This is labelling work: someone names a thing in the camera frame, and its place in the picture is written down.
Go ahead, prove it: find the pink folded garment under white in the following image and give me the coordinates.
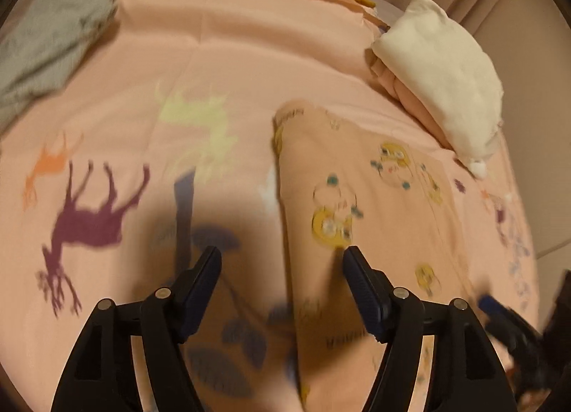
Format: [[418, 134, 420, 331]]
[[372, 57, 452, 150]]

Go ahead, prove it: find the grey crumpled garment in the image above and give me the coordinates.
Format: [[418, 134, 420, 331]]
[[1, 0, 117, 131]]

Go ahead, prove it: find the pink animal print bedsheet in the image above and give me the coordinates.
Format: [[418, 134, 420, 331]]
[[1, 0, 539, 411]]

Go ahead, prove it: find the pink cartoon print garment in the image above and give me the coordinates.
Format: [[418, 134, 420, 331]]
[[275, 101, 472, 411]]

